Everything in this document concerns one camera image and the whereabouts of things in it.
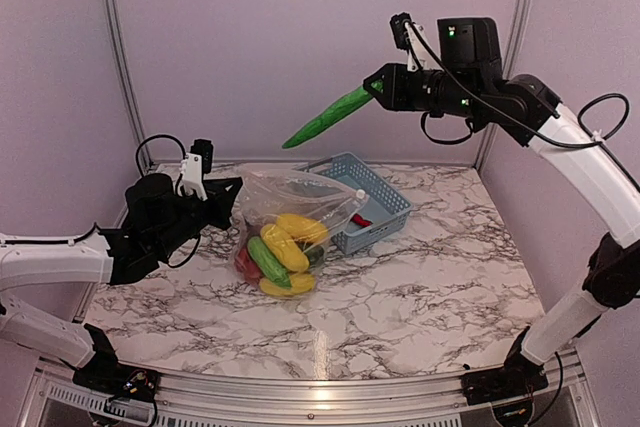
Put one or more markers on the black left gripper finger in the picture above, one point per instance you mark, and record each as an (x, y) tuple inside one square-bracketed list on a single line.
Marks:
[(231, 184), (224, 200)]

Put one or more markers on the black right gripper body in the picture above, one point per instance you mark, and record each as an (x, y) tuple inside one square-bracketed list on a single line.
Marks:
[(411, 97)]

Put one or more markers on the red fake chili pepper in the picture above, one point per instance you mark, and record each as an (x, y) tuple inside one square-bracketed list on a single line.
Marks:
[(360, 221)]

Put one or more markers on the small yellow fake corn cob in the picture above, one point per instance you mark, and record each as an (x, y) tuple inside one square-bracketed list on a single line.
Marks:
[(299, 283)]

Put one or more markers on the left aluminium corner post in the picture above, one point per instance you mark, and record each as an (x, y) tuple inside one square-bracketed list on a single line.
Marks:
[(122, 68)]

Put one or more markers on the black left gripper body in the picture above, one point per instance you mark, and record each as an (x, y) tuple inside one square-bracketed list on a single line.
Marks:
[(185, 227)]

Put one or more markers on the clear zip top bag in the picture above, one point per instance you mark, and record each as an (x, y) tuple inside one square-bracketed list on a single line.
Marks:
[(269, 192)]

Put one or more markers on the aluminium front rail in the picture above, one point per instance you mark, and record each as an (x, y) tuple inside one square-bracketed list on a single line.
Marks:
[(189, 399)]

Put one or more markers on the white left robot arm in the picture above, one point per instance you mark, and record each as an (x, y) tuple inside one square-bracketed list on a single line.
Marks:
[(159, 221)]

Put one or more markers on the green fake cucumber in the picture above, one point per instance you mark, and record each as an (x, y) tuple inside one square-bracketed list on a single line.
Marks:
[(333, 114)]

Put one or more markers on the red fake grape bunch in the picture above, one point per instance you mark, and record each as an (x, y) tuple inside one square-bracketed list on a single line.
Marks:
[(247, 268)]

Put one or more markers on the green fake leafy vegetable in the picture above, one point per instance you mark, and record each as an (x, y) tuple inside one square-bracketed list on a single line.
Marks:
[(314, 253)]

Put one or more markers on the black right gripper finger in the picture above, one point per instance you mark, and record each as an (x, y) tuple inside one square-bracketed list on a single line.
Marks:
[(379, 97), (380, 79)]

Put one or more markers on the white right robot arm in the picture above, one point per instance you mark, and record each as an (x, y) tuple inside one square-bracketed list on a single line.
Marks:
[(564, 111)]

